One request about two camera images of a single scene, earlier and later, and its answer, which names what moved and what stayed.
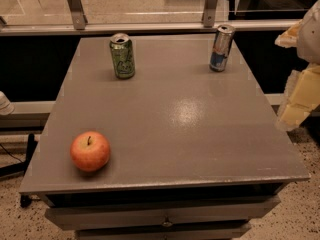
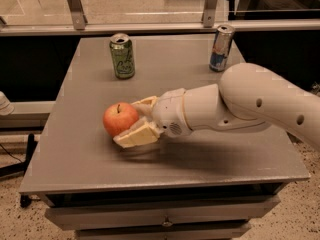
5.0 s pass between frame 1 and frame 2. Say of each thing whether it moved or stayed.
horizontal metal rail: stayed
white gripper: moved
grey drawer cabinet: stayed
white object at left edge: stayed
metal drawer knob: stayed
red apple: moved
